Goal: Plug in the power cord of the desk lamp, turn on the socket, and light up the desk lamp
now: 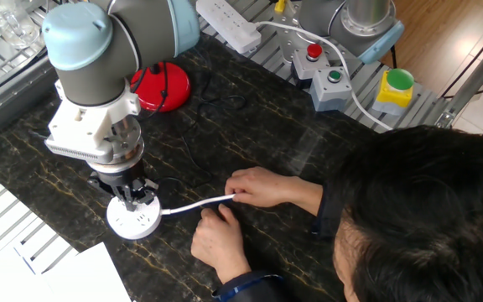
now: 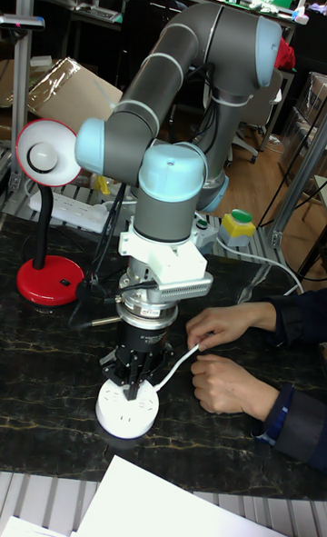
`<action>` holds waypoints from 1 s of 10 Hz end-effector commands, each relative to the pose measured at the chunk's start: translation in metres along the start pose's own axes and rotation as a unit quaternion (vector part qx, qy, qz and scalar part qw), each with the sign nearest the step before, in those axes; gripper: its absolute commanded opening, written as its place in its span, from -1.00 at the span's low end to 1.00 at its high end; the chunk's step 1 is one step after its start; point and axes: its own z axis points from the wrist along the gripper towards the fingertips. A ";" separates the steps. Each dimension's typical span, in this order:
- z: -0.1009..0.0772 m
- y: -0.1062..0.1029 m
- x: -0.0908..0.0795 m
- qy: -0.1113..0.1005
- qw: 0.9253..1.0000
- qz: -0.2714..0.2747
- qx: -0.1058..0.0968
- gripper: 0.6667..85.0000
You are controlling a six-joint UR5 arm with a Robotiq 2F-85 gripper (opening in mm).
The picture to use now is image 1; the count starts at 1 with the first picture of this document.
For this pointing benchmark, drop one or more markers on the person's left hand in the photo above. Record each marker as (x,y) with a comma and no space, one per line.
(220,247)

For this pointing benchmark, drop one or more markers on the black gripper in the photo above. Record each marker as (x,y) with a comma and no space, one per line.
(120,178)

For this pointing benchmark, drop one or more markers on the round white power socket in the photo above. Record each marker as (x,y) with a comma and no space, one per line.
(134,222)

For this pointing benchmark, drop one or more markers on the aluminium frame post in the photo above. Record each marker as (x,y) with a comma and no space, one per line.
(476,71)

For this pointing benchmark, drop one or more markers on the red gooseneck desk lamp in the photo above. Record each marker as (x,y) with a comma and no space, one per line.
(170,88)

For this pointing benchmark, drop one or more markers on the clear glass jug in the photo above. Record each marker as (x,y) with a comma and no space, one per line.
(11,21)

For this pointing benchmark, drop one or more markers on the person's right hand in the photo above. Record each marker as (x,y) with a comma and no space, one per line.
(262,189)

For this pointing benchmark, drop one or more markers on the yellow box green button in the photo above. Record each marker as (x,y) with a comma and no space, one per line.
(392,94)

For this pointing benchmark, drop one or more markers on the person's left forearm navy sleeve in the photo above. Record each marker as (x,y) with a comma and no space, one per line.
(250,289)

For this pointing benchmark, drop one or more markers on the grey box green button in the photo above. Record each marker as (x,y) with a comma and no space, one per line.
(329,90)

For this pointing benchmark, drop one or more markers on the white power strip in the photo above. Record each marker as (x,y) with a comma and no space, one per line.
(224,21)

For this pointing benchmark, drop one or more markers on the aluminium table side beam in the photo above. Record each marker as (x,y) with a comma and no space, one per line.
(15,96)

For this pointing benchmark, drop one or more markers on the grey box red button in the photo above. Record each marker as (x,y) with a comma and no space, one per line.
(310,63)

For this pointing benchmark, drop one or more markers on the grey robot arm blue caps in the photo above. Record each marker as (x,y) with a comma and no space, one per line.
(111,42)

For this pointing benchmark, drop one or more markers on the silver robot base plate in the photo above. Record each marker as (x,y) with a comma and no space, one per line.
(285,38)

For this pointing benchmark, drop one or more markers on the person's head black hair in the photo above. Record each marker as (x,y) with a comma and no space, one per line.
(426,218)

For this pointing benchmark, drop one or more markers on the small yellow clip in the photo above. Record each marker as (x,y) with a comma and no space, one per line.
(280,5)

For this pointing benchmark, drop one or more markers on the person's right forearm navy sleeve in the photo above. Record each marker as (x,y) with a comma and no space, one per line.
(329,209)

